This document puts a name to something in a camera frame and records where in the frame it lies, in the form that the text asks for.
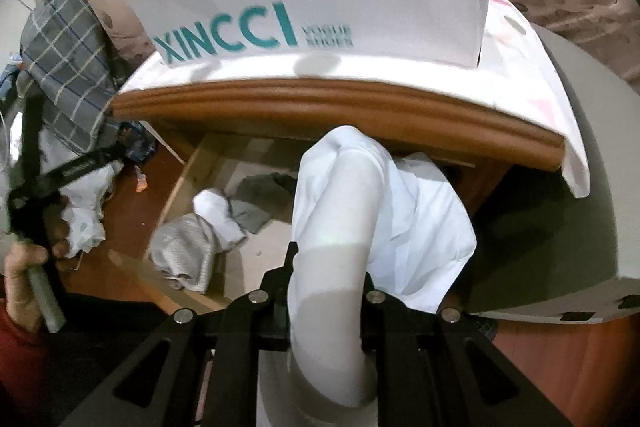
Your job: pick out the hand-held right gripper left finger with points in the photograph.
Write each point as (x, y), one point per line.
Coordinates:
(275, 302)

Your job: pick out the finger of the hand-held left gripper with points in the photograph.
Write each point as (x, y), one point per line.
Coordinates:
(80, 169)
(31, 137)

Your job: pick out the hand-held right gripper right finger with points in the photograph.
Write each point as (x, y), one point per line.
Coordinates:
(377, 312)

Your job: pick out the wooden drawer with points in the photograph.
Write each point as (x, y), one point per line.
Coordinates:
(260, 257)

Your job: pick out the person's left forearm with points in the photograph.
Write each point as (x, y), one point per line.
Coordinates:
(20, 372)

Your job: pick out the small white underwear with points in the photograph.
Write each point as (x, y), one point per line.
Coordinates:
(220, 217)

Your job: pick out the light grey underwear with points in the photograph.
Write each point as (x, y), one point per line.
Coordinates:
(185, 247)

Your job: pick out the dark grey underwear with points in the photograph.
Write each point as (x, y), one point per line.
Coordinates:
(260, 197)

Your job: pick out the person's left hand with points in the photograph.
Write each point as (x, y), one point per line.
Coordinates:
(20, 287)

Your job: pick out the white plastic bag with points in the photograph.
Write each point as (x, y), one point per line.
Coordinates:
(85, 207)

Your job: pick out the small orange wrapper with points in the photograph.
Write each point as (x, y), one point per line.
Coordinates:
(141, 181)

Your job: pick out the blue packet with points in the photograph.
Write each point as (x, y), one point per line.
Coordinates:
(137, 144)

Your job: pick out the grey checked cloth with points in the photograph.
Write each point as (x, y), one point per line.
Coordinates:
(70, 72)

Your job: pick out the wooden nightstand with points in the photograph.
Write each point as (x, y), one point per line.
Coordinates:
(325, 107)

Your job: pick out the grey box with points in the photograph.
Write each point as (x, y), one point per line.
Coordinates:
(575, 207)

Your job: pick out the white paper cover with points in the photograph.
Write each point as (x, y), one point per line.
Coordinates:
(525, 72)

